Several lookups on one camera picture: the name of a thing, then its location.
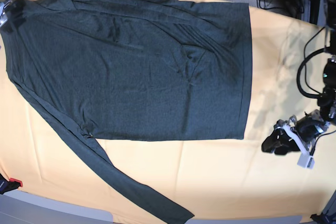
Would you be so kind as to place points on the dark green long-sleeve shirt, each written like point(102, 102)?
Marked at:
point(142, 70)

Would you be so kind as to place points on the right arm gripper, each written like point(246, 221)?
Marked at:
point(12, 14)

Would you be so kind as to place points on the red and black clamp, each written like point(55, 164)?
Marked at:
point(9, 185)

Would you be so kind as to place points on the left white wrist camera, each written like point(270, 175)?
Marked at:
point(306, 161)

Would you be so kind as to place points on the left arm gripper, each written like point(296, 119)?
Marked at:
point(285, 139)

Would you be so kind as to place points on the yellow table cloth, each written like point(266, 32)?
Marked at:
point(214, 179)

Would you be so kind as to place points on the black clamp right corner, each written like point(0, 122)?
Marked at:
point(323, 218)

